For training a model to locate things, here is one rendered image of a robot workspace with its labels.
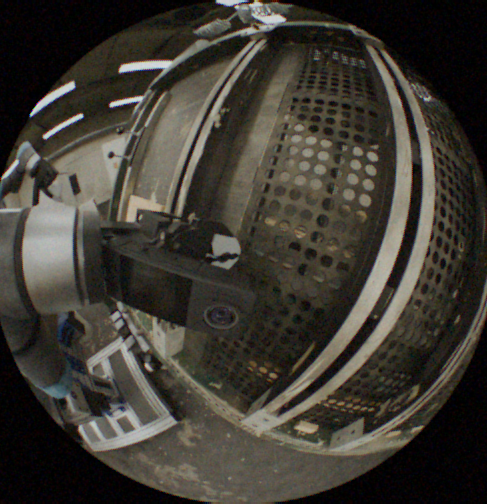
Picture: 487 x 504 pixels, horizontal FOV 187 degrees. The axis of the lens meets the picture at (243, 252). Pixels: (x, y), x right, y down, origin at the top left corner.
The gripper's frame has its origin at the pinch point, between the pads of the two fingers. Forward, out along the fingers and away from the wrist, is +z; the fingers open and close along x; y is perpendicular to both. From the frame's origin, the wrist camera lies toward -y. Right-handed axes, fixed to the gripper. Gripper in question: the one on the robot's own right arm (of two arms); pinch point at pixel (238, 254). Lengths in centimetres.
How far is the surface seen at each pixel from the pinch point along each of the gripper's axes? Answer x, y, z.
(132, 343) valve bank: 58, 33, -5
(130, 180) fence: -8, 63, 0
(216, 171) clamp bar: -12.7, 10.5, 0.2
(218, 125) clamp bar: -20.8, 10.7, -3.5
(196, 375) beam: 38.0, -0.1, -0.5
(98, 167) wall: -57, 852, 24
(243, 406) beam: 37.7, -15.9, 0.4
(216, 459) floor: 149, -42, -10
